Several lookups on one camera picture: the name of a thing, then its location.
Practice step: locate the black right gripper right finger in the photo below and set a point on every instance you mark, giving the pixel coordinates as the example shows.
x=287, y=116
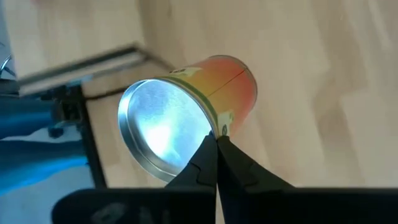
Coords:
x=280, y=205

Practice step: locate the oranges tin can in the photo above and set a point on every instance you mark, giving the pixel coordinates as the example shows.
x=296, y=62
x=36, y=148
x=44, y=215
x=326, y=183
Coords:
x=161, y=124

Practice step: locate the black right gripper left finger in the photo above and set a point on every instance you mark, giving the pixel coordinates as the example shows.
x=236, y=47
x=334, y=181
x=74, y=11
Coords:
x=140, y=207

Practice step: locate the black aluminium table frame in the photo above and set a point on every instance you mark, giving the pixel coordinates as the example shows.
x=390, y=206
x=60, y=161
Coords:
x=93, y=161

